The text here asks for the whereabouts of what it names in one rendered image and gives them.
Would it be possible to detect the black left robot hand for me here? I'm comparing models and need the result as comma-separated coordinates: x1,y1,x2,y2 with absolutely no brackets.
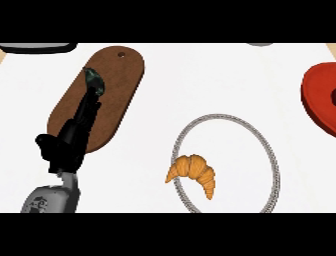
34,87,103,175

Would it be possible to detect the white bowl with grey rim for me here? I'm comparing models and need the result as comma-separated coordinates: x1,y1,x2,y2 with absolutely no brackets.
171,113,282,214

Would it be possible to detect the brown wooden cutting board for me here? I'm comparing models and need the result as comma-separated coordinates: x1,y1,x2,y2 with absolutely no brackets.
46,45,146,154

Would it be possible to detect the dark green vegetable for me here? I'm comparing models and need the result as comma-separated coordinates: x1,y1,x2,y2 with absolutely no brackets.
81,66,106,96

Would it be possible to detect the orange croissant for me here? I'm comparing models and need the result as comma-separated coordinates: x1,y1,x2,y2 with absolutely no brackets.
164,153,217,201

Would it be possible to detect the black and grey appliance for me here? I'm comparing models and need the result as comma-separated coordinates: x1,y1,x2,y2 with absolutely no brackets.
0,42,80,55

